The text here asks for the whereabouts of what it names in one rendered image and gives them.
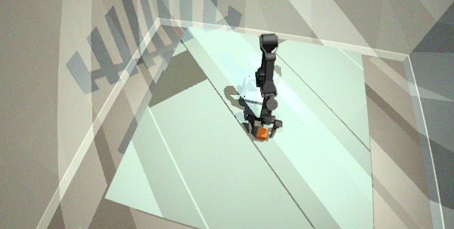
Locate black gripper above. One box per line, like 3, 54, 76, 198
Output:
246, 107, 283, 137

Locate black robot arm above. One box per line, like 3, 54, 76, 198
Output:
255, 33, 279, 125

